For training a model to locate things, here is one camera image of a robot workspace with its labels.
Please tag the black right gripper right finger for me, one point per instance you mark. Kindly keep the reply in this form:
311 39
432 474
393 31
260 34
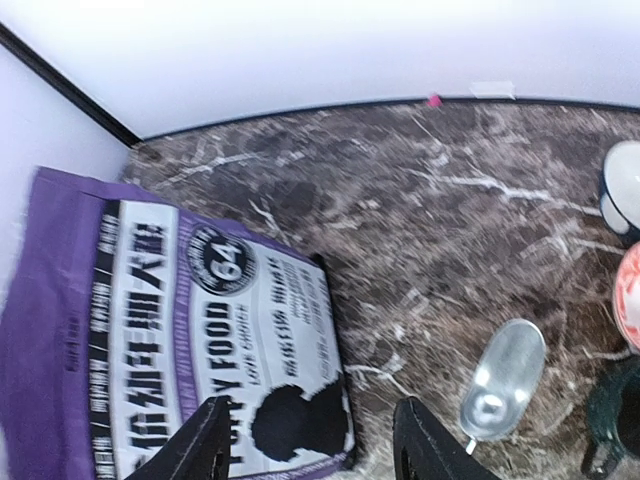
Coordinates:
424 449

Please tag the pink tape piece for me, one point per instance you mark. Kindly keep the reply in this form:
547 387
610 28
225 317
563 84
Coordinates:
434 101

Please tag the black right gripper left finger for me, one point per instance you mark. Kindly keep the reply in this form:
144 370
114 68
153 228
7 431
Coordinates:
199 450

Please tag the black left frame post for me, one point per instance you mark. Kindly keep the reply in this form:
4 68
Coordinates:
51 76

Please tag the purple white pet food bag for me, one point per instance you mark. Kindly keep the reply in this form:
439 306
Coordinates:
126 313

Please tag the black white dotted cup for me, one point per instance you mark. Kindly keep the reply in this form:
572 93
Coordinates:
619 190

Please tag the red patterned bowl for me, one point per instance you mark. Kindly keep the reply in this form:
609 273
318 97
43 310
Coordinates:
626 298

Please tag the silver metal scoop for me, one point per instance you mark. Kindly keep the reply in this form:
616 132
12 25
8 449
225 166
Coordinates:
504 382

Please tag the white tape piece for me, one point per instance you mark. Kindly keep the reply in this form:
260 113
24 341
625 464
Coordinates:
493 90

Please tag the dark green cup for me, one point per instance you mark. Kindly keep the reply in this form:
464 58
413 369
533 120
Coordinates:
613 420

